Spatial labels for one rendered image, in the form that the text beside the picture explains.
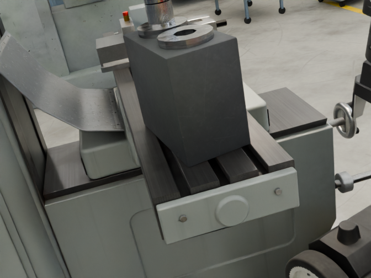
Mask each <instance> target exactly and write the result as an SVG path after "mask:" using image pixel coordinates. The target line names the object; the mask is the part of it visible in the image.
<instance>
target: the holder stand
mask: <svg viewBox="0 0 371 278"><path fill-rule="evenodd" d="M174 18H175V22H174V23H172V24H170V25H166V26H162V27H156V28H152V27H149V23H148V22H146V23H143V24H141V25H140V26H139V27H138V28H137V31H133V32H130V33H127V34H124V35H123V38H124V42H125V47H126V51H127V54H128V59H129V63H130V68H131V72H132V76H133V79H134V84H135V88H136V92H137V97H138V100H139V104H140V109H141V113H142V117H143V121H144V124H145V125H146V126H147V127H148V128H149V129H150V130H151V131H152V132H153V133H154V134H155V135H156V136H157V137H158V138H159V139H160V140H161V141H162V142H163V143H164V144H165V145H166V146H167V147H168V148H169V149H170V150H171V151H172V152H173V153H174V154H175V155H176V156H177V157H178V158H179V159H180V160H181V161H182V162H183V163H184V164H185V165H186V166H187V167H192V166H194V165H197V164H199V163H202V162H205V161H207V160H210V159H212V158H215V157H217V156H220V155H222V154H225V153H227V152H231V151H233V150H235V149H238V148H241V147H243V146H246V145H249V144H250V143H251V141H250V133H249V128H248V119H247V111H246V103H245V95H244V89H243V81H242V73H241V65H240V56H239V48H238V43H237V38H236V37H234V36H231V35H228V34H225V33H222V32H219V31H216V30H214V29H213V27H212V26H211V25H206V24H195V23H192V22H189V21H188V20H187V18H186V17H174Z"/></svg>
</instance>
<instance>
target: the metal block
mask: <svg viewBox="0 0 371 278"><path fill-rule="evenodd" d="M129 11H130V16H131V20H132V22H133V25H134V28H135V31H137V28H138V27H139V26H140V25H141V24H143V23H146V22H148V20H147V15H146V10H145V5H144V3H143V4H138V5H135V6H130V7H129Z"/></svg>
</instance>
